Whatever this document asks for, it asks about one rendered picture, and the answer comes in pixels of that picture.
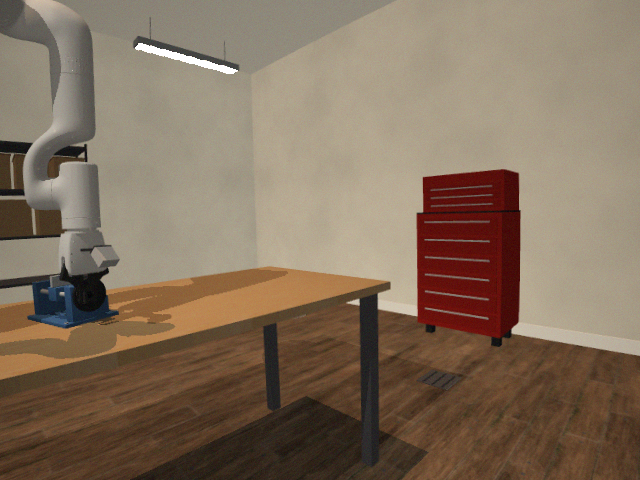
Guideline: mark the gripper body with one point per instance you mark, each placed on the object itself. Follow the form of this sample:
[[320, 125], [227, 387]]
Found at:
[[79, 262]]

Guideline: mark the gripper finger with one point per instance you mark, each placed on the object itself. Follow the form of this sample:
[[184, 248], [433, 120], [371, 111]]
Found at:
[[78, 282], [93, 281]]

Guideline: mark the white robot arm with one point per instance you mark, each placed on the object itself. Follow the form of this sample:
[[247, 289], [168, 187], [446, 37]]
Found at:
[[75, 192]]

